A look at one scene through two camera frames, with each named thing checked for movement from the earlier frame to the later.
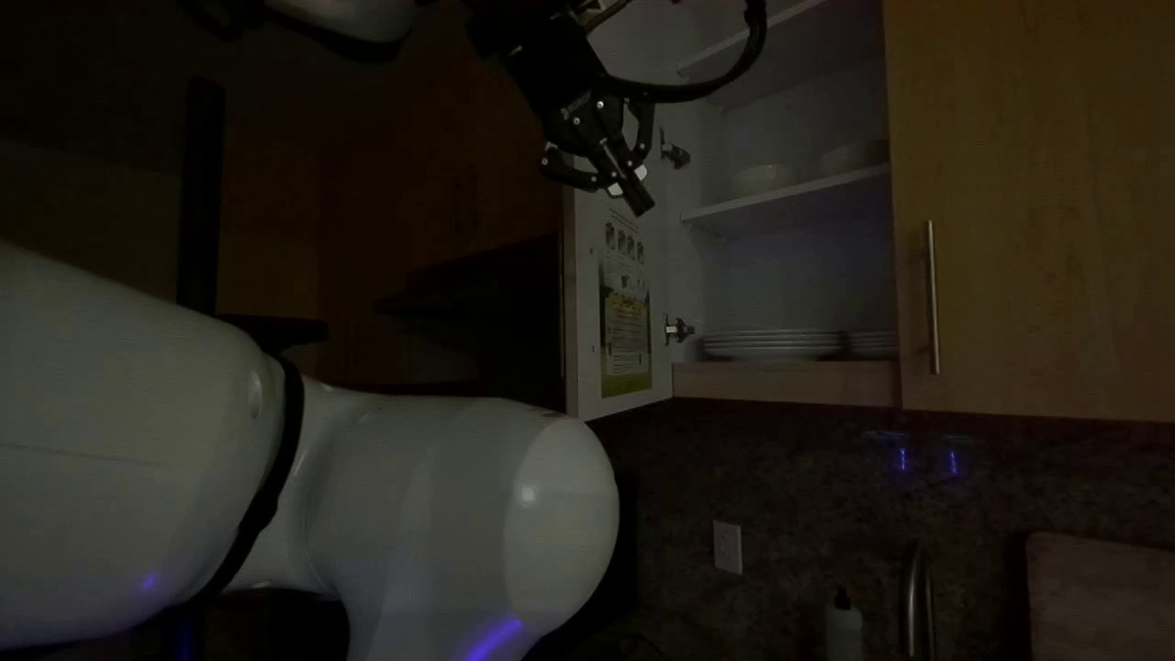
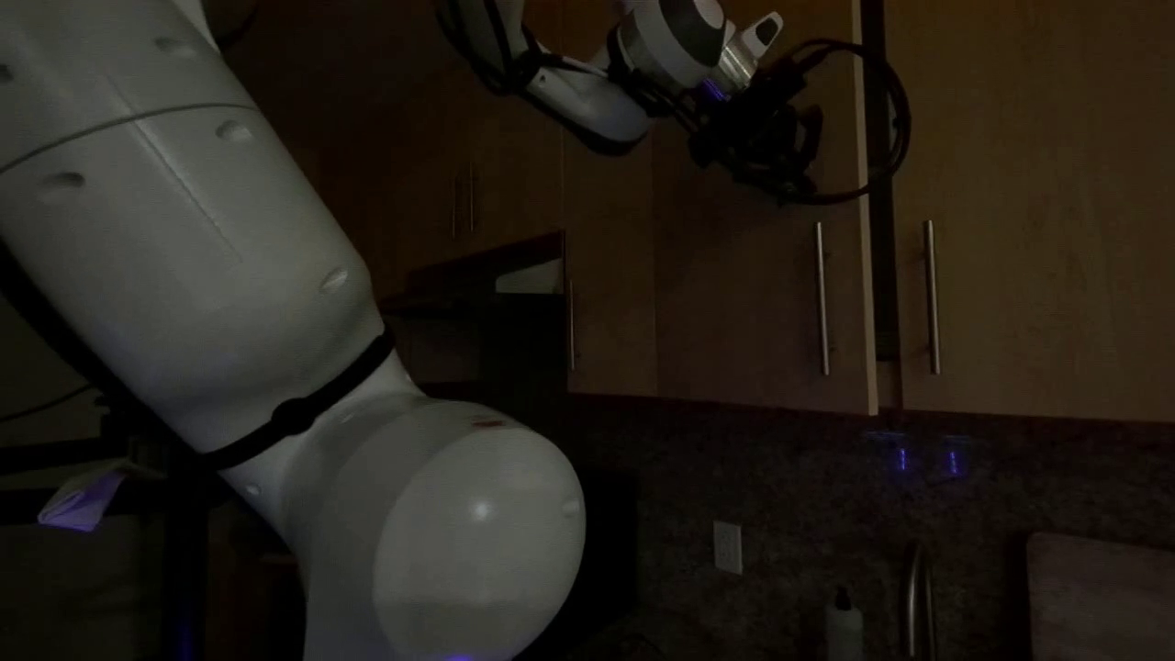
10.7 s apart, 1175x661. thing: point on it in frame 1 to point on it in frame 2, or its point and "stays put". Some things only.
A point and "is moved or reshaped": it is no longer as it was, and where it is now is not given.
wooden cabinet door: x=635 y=305 is moved or reshaped
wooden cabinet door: x=1041 y=138 stays put
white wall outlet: x=729 y=548 stays put
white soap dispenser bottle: x=840 y=631 stays put
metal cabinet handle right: x=933 y=295 stays put
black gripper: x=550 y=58 to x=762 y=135
